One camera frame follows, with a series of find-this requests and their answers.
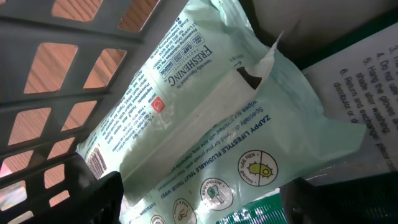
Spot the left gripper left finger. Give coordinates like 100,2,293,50
30,171,124,224

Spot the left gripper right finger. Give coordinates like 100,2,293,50
280,172,397,224

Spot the light green wipes pack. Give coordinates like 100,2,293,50
77,0,366,223

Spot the grey plastic mesh basket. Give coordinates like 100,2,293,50
1,0,185,223

